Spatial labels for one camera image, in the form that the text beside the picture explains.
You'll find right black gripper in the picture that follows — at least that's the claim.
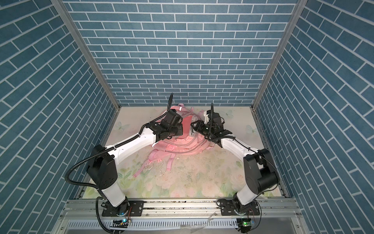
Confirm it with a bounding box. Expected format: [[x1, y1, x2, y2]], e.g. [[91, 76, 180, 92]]
[[191, 119, 215, 137]]

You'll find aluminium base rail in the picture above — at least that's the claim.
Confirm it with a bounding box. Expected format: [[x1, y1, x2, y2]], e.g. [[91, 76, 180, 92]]
[[53, 197, 305, 234]]

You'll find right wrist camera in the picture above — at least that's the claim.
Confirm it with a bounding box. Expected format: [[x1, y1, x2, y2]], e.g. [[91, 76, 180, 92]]
[[204, 110, 222, 125]]

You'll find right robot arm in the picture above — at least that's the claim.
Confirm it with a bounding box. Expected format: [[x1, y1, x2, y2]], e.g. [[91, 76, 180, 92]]
[[191, 103, 280, 214]]

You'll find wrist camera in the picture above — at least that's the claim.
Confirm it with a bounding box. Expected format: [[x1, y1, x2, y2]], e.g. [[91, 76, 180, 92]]
[[163, 109, 183, 127], [204, 110, 222, 125]]

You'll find pink student backpack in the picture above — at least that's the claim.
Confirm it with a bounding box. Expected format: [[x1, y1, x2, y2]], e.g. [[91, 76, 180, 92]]
[[133, 103, 214, 177]]

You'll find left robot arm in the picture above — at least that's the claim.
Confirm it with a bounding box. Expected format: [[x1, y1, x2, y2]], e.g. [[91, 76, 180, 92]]
[[65, 94, 183, 207]]

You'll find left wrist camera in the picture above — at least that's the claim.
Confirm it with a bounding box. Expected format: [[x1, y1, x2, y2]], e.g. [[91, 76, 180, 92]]
[[163, 109, 183, 127]]

